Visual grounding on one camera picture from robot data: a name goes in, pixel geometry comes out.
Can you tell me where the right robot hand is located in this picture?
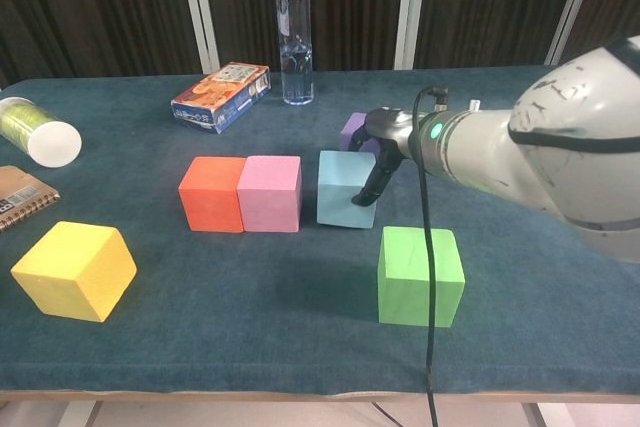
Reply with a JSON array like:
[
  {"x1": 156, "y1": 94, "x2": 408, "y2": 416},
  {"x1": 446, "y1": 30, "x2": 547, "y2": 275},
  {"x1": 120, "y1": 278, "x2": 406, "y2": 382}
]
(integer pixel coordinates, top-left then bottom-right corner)
[{"x1": 344, "y1": 107, "x2": 417, "y2": 208}]

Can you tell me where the purple foam cube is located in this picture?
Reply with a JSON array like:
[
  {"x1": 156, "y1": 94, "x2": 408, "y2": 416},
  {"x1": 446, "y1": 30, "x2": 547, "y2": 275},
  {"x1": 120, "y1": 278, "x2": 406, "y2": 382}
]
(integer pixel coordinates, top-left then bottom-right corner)
[{"x1": 339, "y1": 111, "x2": 381, "y2": 156}]

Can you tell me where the light blue foam cube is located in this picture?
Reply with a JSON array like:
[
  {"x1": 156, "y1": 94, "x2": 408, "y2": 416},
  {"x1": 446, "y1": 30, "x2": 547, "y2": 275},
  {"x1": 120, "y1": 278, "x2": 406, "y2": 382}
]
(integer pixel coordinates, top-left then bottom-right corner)
[{"x1": 316, "y1": 149, "x2": 379, "y2": 231}]

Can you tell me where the green foam cube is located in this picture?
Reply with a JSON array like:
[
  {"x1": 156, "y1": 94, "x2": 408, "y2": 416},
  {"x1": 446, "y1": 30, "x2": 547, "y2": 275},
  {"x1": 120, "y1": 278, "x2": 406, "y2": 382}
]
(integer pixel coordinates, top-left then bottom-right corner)
[{"x1": 376, "y1": 225, "x2": 467, "y2": 331}]

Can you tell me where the orange foam cube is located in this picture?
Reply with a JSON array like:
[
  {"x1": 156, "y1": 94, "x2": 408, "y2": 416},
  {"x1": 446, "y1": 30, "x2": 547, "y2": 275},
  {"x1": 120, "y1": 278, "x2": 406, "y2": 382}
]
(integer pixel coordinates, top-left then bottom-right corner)
[{"x1": 177, "y1": 155, "x2": 247, "y2": 234}]

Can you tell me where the yellow foam cube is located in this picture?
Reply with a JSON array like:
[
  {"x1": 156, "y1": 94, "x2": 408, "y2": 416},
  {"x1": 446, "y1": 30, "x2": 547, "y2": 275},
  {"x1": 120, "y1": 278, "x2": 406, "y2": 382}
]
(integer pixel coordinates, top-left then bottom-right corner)
[{"x1": 9, "y1": 220, "x2": 139, "y2": 324}]

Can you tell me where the clear plastic water bottle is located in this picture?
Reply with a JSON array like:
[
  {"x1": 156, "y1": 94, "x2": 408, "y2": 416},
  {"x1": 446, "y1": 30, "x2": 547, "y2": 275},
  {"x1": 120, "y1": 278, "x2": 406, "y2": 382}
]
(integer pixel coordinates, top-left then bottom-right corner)
[{"x1": 273, "y1": 0, "x2": 316, "y2": 107}]

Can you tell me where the pink foam cube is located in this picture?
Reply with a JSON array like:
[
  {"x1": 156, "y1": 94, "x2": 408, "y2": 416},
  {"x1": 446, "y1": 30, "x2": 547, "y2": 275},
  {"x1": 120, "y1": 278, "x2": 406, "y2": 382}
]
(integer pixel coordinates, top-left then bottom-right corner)
[{"x1": 236, "y1": 155, "x2": 304, "y2": 234}]

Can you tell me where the blue orange biscuit box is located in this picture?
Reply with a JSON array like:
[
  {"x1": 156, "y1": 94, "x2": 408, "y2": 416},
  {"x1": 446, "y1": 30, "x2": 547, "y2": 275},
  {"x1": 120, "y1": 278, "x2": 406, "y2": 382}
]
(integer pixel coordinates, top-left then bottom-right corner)
[{"x1": 169, "y1": 61, "x2": 273, "y2": 136}]

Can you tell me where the teal table cloth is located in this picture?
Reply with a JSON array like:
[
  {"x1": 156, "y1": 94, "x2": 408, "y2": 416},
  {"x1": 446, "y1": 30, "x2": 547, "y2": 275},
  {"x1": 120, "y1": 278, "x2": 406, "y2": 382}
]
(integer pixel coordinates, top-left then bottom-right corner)
[{"x1": 0, "y1": 64, "x2": 640, "y2": 396}]

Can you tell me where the clear tennis ball tube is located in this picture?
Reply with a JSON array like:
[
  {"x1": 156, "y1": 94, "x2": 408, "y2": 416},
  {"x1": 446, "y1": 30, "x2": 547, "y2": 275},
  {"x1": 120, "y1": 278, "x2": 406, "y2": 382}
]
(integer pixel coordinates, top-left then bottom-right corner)
[{"x1": 0, "y1": 95, "x2": 84, "y2": 169}]

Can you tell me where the brown spiral notebook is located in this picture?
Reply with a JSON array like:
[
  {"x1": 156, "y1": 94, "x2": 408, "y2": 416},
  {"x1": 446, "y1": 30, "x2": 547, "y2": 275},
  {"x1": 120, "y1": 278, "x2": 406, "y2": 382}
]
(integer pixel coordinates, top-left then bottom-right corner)
[{"x1": 0, "y1": 165, "x2": 62, "y2": 234}]

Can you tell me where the white partition post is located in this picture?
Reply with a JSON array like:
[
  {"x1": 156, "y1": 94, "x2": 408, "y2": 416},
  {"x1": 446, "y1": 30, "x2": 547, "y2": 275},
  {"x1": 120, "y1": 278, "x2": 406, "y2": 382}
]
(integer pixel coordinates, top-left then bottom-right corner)
[
  {"x1": 393, "y1": 0, "x2": 431, "y2": 71},
  {"x1": 543, "y1": 0, "x2": 606, "y2": 67},
  {"x1": 177, "y1": 0, "x2": 221, "y2": 76}
]

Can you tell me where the black right hand cable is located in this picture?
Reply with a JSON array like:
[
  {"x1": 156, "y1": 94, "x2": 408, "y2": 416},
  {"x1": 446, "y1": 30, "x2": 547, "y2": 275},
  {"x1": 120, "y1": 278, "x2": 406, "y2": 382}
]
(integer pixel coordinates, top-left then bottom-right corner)
[{"x1": 412, "y1": 85, "x2": 450, "y2": 427}]

